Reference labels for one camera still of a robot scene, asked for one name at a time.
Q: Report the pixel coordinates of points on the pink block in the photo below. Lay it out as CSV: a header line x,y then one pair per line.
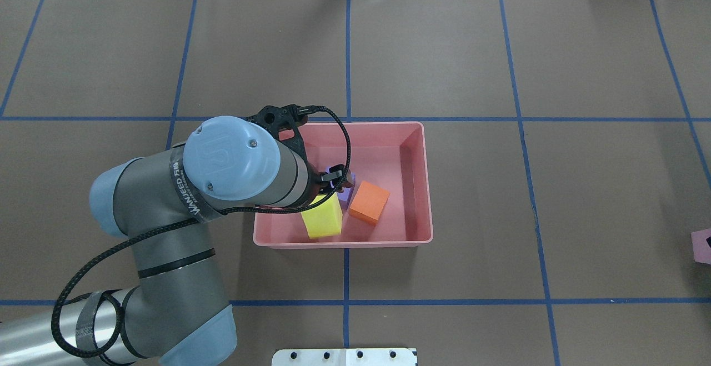
x,y
701,246

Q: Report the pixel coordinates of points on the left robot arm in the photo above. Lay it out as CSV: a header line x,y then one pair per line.
x,y
159,292

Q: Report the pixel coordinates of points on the pink plastic bin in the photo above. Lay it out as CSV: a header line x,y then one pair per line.
x,y
391,155

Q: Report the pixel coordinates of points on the orange block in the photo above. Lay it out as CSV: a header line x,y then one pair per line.
x,y
368,202

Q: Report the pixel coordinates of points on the yellow block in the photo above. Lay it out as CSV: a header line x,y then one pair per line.
x,y
325,220

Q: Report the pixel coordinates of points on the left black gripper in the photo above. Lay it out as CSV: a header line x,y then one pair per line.
x,y
331,176

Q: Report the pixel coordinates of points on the white camera stand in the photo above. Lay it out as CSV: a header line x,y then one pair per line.
x,y
346,356

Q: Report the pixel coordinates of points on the purple block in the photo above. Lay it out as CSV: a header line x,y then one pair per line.
x,y
346,192

